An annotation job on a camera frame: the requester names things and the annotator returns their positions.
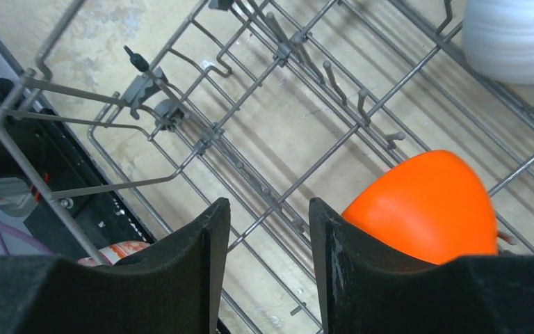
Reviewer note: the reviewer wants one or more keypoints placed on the orange bowl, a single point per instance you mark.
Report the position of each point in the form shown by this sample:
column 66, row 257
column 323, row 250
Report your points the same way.
column 432, row 207

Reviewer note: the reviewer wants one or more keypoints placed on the red white patterned bowl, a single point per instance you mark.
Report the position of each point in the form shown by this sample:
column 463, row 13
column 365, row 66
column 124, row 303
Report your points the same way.
column 120, row 250

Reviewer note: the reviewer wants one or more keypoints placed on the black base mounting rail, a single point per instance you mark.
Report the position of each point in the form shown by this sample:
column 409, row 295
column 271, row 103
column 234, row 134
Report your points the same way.
column 64, row 164

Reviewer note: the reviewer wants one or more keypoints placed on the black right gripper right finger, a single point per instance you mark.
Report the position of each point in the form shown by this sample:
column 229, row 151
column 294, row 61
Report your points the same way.
column 365, row 286

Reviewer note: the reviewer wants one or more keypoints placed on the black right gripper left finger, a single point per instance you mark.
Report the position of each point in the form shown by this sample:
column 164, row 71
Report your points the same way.
column 172, row 286

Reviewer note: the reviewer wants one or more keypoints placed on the plain white bowl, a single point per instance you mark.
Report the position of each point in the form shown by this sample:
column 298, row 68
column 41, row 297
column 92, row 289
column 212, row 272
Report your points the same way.
column 498, row 40

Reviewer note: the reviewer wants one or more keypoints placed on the grey wire dish rack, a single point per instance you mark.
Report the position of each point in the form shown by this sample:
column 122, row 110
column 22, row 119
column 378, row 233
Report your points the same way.
column 269, row 104

